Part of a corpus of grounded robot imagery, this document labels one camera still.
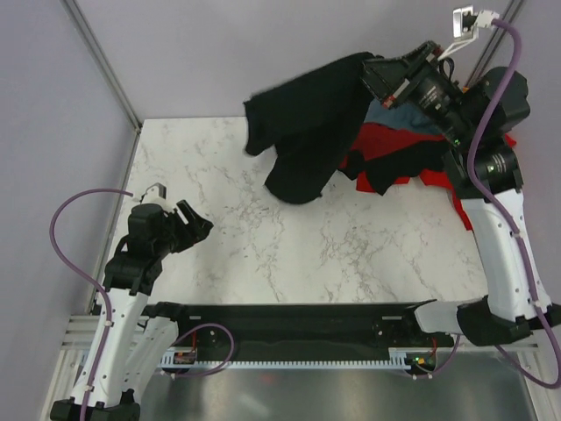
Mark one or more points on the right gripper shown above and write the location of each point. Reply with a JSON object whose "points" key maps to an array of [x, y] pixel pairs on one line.
{"points": [[391, 81]]}

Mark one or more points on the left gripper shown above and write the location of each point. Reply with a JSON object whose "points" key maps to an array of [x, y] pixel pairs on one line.
{"points": [[202, 231]]}

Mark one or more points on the black t-shirt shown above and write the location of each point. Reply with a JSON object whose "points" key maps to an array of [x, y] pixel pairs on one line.
{"points": [[311, 122], [377, 167]]}

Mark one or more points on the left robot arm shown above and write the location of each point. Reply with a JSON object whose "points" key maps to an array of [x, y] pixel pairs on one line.
{"points": [[114, 307]]}

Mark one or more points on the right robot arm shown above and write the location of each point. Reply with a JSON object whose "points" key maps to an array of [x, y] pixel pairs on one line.
{"points": [[485, 175]]}

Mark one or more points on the grey-blue t-shirt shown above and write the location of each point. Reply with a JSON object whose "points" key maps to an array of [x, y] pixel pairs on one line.
{"points": [[404, 117]]}

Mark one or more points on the red t-shirt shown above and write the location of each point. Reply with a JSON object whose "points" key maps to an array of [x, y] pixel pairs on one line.
{"points": [[376, 133]]}

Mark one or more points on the black t-shirt in pile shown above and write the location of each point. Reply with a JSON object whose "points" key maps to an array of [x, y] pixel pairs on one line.
{"points": [[377, 167]]}

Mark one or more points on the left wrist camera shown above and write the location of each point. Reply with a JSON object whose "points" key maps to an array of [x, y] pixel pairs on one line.
{"points": [[157, 194]]}

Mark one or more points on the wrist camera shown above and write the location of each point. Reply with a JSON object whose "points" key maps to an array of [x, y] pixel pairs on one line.
{"points": [[466, 23], [157, 194]]}

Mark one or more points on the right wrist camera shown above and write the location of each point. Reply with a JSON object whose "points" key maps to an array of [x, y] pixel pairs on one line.
{"points": [[466, 23]]}

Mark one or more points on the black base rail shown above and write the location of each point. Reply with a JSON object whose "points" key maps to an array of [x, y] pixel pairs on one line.
{"points": [[333, 331]]}

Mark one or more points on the right aluminium corner post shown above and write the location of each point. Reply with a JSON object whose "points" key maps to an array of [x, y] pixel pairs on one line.
{"points": [[510, 15]]}

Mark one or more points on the aluminium corner post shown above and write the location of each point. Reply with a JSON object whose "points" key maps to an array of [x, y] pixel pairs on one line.
{"points": [[84, 29], [510, 15]]}

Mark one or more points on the aluminium extrusion frame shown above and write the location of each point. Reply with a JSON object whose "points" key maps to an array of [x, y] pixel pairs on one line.
{"points": [[197, 340]]}

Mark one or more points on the left aluminium corner post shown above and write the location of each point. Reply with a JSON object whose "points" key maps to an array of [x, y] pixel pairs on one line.
{"points": [[84, 29]]}

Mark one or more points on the white cable duct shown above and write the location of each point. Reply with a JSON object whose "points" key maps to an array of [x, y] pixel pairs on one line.
{"points": [[396, 360]]}

